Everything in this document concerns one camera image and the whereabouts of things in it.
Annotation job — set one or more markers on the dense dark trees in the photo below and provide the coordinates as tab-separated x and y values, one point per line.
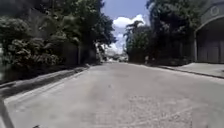
166	30

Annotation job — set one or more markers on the grey concrete road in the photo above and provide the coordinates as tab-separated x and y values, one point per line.
123	96

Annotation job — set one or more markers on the big green trees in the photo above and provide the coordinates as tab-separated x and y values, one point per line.
83	23

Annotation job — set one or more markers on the leafy green bushes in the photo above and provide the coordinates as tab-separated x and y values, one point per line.
30	50

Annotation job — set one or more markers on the pale concrete sidewalk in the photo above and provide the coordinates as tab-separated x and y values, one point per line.
203	69

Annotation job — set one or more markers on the shaded raised sidewalk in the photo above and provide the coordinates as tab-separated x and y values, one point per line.
40	81

